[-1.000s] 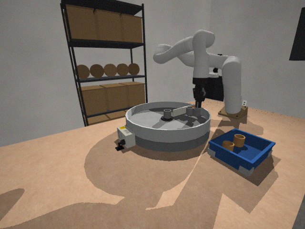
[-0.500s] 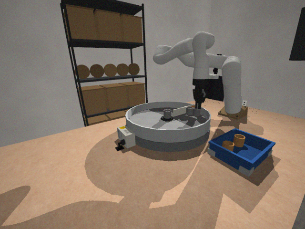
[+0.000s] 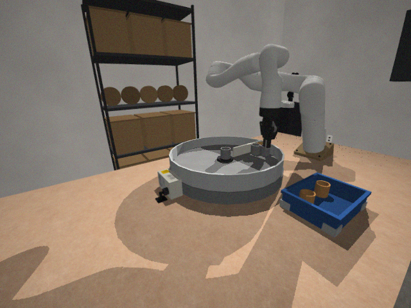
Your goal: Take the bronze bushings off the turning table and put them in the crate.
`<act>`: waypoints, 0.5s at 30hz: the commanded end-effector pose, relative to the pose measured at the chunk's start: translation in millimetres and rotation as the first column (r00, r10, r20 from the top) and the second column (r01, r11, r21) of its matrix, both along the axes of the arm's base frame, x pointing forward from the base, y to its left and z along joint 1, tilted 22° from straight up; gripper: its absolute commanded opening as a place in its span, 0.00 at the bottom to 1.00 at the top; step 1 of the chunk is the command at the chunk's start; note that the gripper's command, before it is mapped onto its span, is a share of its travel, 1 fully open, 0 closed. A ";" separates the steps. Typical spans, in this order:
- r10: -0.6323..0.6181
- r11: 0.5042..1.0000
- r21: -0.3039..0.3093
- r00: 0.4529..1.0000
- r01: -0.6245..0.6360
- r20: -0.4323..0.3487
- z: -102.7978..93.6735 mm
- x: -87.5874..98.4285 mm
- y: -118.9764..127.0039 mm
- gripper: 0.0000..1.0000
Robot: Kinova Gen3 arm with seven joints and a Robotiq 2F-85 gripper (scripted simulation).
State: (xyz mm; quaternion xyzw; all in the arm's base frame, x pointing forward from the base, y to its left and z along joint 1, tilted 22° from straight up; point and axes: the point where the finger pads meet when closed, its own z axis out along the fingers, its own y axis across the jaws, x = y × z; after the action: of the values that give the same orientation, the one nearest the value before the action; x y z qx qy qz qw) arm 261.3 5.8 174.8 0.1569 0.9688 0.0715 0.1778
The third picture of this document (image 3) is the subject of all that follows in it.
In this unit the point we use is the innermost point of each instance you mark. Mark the blue crate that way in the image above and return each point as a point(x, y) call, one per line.
point(330, 214)

